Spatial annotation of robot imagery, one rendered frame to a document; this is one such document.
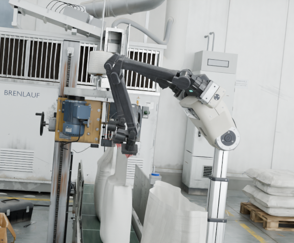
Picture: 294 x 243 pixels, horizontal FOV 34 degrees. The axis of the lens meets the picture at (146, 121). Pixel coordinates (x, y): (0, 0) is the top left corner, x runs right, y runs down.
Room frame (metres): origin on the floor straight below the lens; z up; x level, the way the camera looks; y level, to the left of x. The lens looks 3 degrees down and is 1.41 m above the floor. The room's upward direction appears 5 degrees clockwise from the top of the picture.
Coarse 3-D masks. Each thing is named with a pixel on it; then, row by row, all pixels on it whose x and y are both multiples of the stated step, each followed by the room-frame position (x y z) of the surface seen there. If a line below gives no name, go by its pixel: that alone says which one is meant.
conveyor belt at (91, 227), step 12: (84, 192) 4.79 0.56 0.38; (84, 204) 4.28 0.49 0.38; (84, 216) 3.87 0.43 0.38; (96, 216) 3.90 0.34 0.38; (84, 228) 3.54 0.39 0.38; (96, 228) 3.57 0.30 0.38; (132, 228) 3.66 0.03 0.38; (84, 240) 3.25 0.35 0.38; (96, 240) 3.27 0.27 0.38; (132, 240) 3.35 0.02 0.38
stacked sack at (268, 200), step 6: (258, 192) 5.78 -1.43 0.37; (264, 192) 5.77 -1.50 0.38; (258, 198) 5.69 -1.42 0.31; (264, 198) 5.57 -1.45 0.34; (270, 198) 5.48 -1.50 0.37; (276, 198) 5.49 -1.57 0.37; (282, 198) 5.53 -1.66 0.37; (288, 198) 5.54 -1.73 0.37; (264, 204) 5.53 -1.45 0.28; (270, 204) 5.44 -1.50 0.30; (276, 204) 5.45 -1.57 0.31; (282, 204) 5.47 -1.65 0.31; (288, 204) 5.49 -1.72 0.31
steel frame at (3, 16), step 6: (0, 0) 6.81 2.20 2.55; (6, 0) 6.83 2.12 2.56; (0, 6) 6.82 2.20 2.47; (6, 6) 6.83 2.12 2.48; (0, 12) 6.82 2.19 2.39; (6, 12) 6.83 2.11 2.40; (12, 12) 6.84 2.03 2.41; (0, 18) 6.82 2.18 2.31; (6, 18) 6.83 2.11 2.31; (12, 18) 6.84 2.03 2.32; (0, 24) 6.82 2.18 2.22; (6, 24) 6.83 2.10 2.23
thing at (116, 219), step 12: (120, 156) 3.15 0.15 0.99; (120, 168) 3.13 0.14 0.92; (108, 180) 3.23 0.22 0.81; (120, 180) 3.12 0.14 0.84; (108, 192) 3.10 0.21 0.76; (120, 192) 3.05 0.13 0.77; (108, 204) 3.08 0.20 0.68; (120, 204) 3.04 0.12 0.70; (108, 216) 3.06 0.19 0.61; (120, 216) 3.03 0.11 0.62; (108, 228) 3.04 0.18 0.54; (120, 228) 3.03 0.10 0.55; (108, 240) 3.04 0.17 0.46; (120, 240) 3.04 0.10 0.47
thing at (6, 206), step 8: (8, 200) 4.89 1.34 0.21; (16, 200) 4.93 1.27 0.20; (24, 200) 4.98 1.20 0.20; (0, 208) 4.64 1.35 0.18; (8, 208) 4.71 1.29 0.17; (16, 208) 4.79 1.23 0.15; (24, 208) 4.87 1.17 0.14; (32, 208) 4.96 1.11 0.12; (8, 216) 4.71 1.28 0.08; (16, 216) 4.80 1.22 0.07; (24, 216) 4.88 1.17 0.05
